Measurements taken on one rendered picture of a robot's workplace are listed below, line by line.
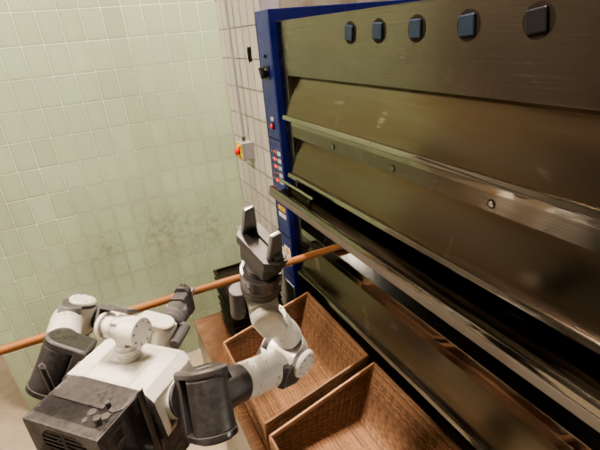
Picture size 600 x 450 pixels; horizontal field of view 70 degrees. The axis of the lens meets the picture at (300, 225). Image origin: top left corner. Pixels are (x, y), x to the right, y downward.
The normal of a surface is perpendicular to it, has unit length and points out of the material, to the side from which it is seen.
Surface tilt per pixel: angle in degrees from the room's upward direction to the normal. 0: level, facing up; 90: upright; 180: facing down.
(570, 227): 90
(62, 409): 0
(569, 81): 90
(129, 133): 90
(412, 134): 70
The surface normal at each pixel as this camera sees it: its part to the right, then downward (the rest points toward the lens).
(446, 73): -0.89, 0.26
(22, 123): 0.44, 0.33
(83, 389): -0.08, -0.91
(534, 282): -0.87, -0.07
